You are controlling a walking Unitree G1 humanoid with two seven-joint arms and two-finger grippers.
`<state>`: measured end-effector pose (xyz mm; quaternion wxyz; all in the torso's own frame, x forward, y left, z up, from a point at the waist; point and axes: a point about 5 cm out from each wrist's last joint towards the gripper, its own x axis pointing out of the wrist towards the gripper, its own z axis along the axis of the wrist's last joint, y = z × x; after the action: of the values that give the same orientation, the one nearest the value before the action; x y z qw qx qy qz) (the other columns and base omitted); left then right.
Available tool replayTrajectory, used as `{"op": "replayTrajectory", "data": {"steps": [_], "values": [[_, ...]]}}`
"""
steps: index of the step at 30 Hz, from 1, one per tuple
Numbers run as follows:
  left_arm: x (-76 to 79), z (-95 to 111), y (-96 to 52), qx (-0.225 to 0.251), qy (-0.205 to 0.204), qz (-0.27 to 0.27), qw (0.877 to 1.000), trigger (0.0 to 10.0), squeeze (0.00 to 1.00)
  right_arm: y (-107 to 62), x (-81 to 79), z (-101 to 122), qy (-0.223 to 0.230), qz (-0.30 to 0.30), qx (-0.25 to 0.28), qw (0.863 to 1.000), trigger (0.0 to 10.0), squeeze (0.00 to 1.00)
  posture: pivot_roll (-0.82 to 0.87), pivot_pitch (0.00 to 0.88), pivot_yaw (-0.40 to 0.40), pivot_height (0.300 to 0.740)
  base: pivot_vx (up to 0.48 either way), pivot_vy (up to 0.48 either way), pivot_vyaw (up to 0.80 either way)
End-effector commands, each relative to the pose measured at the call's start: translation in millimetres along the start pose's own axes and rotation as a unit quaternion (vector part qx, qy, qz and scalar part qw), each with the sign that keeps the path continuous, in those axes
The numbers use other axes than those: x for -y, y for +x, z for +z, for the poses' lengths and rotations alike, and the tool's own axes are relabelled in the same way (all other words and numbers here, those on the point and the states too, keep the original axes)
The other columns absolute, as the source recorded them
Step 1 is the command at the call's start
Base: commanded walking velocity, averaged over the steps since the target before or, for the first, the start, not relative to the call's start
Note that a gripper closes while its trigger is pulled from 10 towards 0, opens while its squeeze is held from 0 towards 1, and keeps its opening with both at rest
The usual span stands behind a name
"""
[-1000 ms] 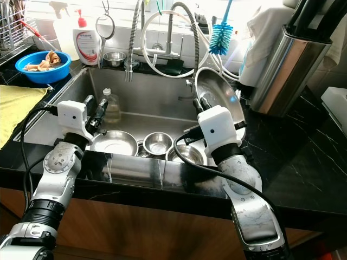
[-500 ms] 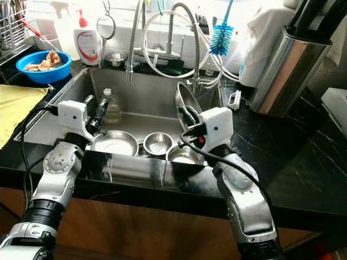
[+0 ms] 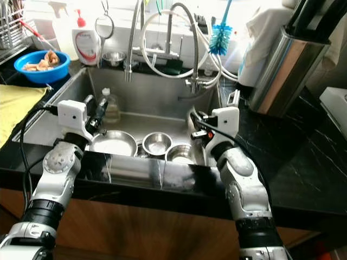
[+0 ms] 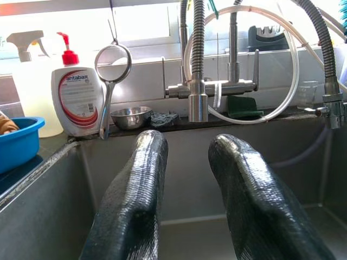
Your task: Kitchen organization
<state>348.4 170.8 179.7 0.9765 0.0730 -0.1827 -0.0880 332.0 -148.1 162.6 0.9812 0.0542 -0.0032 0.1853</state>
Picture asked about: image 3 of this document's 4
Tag white soap bottle red pump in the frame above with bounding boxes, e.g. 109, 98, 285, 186
72, 9, 101, 67

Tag small steel bowl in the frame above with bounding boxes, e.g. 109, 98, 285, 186
142, 132, 173, 157

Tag white spray bottle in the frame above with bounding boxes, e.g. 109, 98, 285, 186
48, 2, 79, 60

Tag shallow steel plate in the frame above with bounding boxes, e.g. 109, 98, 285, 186
89, 130, 139, 158

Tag white looped hose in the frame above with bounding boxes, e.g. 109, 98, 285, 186
140, 11, 239, 82

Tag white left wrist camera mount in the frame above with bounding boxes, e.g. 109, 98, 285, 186
57, 99, 87, 142

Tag brown wooden cabinet front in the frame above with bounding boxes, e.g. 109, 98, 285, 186
0, 190, 320, 260

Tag tiny steel cup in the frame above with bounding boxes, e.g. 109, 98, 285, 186
103, 51, 126, 67

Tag red handled utensil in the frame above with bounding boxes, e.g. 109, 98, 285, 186
17, 19, 55, 50

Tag blue plastic bowl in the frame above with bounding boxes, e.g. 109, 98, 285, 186
14, 50, 71, 85

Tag beige food pieces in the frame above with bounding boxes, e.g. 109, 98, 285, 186
23, 50, 60, 72

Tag stainless steel knife block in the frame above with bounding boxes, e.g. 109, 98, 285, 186
247, 27, 329, 117

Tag white bag with blue label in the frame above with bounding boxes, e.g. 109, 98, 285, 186
237, 5, 291, 87

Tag hanging round steel strainer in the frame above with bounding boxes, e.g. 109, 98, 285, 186
94, 0, 115, 68

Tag blue bottle brush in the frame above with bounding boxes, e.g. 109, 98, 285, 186
209, 0, 234, 56

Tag yellow cloth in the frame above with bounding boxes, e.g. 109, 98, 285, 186
0, 84, 49, 147

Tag steel wire dish rack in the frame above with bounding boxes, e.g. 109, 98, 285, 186
0, 0, 36, 60

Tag steel spring faucet spout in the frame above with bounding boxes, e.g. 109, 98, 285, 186
126, 0, 146, 83

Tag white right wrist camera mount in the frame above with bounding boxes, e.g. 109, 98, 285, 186
206, 106, 240, 155

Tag stainless steel kitchen sink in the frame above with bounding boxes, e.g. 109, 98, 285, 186
14, 68, 236, 168

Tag clear plastic bottle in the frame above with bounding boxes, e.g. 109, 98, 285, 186
100, 88, 121, 124

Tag white appliance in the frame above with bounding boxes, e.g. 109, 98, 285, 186
319, 87, 347, 139

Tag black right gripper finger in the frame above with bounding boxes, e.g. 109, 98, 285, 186
194, 111, 214, 133

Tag black knife handle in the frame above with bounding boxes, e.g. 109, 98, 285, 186
285, 0, 347, 38

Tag dark green sponge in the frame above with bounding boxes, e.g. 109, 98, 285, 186
163, 58, 184, 76

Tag grey braided hose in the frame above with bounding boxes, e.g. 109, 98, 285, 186
168, 3, 202, 93

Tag small white plastic clip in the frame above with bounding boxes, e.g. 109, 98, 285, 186
228, 89, 241, 109

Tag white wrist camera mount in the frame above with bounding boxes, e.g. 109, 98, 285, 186
57, 99, 87, 142
206, 106, 240, 155

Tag chrome faucet post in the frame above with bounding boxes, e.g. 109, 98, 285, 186
148, 15, 179, 59

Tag chrome tap fitting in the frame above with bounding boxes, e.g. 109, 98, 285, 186
178, 76, 217, 101

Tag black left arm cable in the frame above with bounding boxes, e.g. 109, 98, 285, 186
19, 106, 60, 209

